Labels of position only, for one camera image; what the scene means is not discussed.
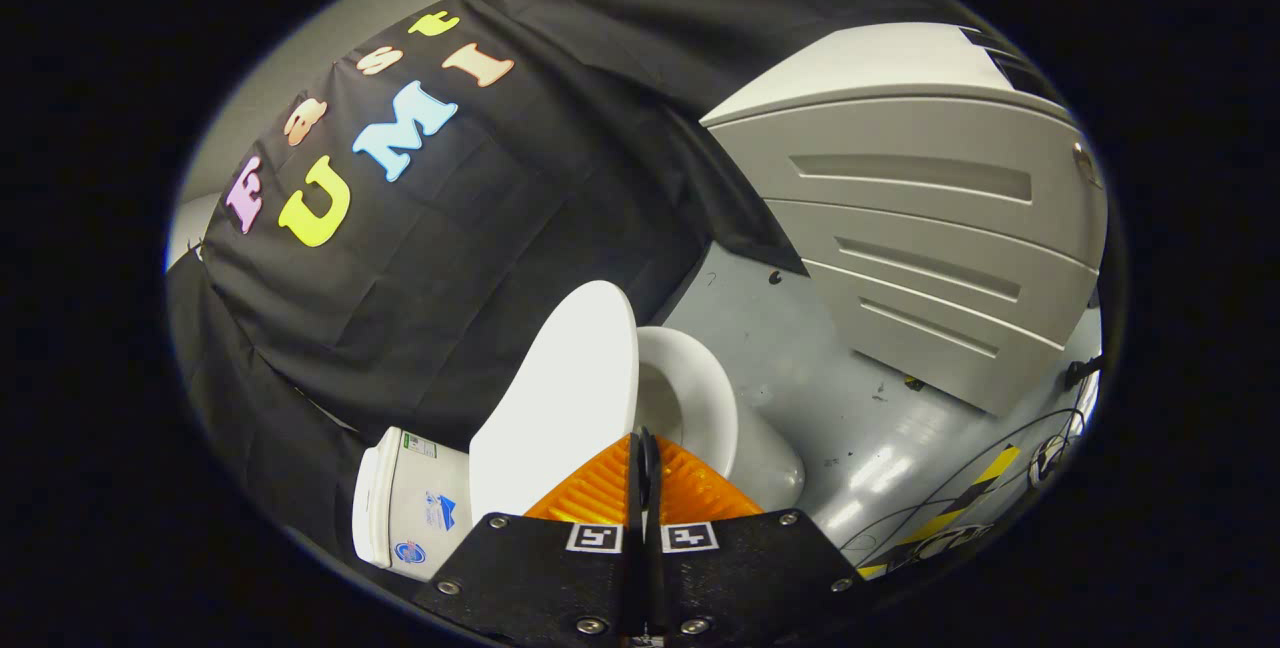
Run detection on black backdrop cloth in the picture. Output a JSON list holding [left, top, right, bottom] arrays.
[[165, 0, 1001, 574]]

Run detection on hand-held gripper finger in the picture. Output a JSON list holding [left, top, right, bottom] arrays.
[[645, 435, 871, 647], [412, 433, 643, 647]]

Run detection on black round knob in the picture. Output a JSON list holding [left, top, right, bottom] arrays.
[[638, 428, 662, 511]]

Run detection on white drawer cabinet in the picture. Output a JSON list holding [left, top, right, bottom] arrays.
[[699, 22, 1110, 418]]

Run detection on yellow black striped tape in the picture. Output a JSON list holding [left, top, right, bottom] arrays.
[[857, 444, 1022, 580]]

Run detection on black floor cables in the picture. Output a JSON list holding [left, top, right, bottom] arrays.
[[838, 356, 1103, 569]]

